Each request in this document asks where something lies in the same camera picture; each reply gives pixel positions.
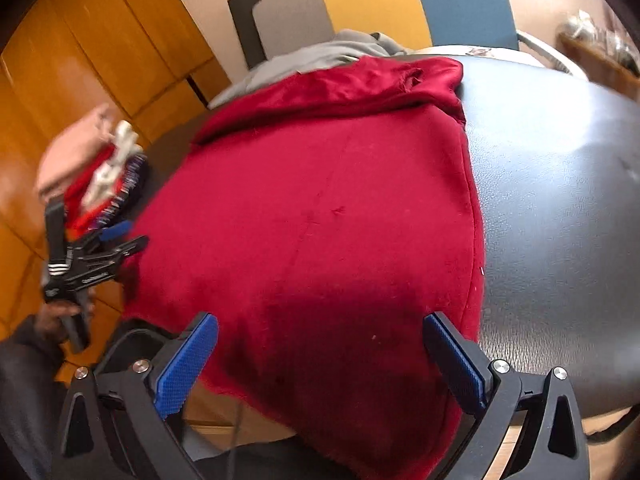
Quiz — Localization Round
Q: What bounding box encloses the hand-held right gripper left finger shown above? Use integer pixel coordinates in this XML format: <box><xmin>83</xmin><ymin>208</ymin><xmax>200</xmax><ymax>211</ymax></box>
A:
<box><xmin>52</xmin><ymin>311</ymin><xmax>220</xmax><ymax>480</ymax></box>

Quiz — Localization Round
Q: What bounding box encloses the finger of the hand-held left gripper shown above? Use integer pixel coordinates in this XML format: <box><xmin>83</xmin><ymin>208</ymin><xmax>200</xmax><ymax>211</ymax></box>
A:
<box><xmin>65</xmin><ymin>235</ymin><xmax>150</xmax><ymax>293</ymax></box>
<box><xmin>75</xmin><ymin>221</ymin><xmax>132</xmax><ymax>252</ymax></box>

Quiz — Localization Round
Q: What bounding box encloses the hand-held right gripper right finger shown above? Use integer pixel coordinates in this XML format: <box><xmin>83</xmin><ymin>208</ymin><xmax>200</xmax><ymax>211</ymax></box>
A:
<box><xmin>422</xmin><ymin>311</ymin><xmax>588</xmax><ymax>480</ymax></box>

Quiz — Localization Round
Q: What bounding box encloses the red sweater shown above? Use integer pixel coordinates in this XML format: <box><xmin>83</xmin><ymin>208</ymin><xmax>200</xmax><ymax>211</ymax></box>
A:
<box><xmin>117</xmin><ymin>55</ymin><xmax>486</xmax><ymax>480</ymax></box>

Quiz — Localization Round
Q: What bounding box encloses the person's left forearm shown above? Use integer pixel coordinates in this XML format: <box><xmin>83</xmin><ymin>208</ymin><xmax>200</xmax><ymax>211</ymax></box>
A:
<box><xmin>0</xmin><ymin>317</ymin><xmax>71</xmax><ymax>480</ymax></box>

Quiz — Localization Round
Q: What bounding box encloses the person's left hand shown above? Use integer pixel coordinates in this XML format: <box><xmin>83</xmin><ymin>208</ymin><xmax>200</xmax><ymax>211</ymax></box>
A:
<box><xmin>32</xmin><ymin>302</ymin><xmax>83</xmax><ymax>346</ymax></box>

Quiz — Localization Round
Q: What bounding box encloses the patterned knit garment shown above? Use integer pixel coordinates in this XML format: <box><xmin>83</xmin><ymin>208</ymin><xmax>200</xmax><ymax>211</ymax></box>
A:
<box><xmin>62</xmin><ymin>120</ymin><xmax>151</xmax><ymax>241</ymax></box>

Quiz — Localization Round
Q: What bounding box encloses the pink folded cloth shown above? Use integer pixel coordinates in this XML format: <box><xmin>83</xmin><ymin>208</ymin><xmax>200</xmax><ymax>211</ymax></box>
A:
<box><xmin>36</xmin><ymin>102</ymin><xmax>118</xmax><ymax>201</ymax></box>

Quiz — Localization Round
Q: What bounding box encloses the orange wooden cabinet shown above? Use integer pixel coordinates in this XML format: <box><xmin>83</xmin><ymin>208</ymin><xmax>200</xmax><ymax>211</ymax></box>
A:
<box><xmin>0</xmin><ymin>0</ymin><xmax>233</xmax><ymax>311</ymax></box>

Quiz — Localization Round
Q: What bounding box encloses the dark panel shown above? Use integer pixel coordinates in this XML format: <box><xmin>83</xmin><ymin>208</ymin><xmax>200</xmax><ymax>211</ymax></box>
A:
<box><xmin>227</xmin><ymin>0</ymin><xmax>266</xmax><ymax>68</ymax></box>

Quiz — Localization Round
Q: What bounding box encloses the grey garment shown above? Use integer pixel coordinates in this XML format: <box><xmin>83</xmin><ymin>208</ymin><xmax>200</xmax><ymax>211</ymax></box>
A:
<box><xmin>207</xmin><ymin>29</ymin><xmax>416</xmax><ymax>110</ymax></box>

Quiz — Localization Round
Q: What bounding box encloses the white printed cushion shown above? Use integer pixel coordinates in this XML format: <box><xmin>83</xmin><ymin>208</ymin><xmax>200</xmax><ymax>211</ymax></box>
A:
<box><xmin>415</xmin><ymin>45</ymin><xmax>543</xmax><ymax>66</ymax></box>

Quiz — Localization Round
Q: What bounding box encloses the wooden desk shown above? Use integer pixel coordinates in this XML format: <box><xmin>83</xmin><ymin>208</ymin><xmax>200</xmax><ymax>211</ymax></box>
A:
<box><xmin>557</xmin><ymin>30</ymin><xmax>640</xmax><ymax>91</ymax></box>

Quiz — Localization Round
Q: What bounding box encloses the grey yellow blue sofa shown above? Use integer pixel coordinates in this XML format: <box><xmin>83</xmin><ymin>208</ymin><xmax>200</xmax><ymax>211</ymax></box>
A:
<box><xmin>254</xmin><ymin>0</ymin><xmax>576</xmax><ymax>78</ymax></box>

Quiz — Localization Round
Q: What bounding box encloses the group of glass jars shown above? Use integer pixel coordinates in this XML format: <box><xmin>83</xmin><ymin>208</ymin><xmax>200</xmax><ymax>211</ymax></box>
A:
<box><xmin>565</xmin><ymin>10</ymin><xmax>640</xmax><ymax>56</ymax></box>

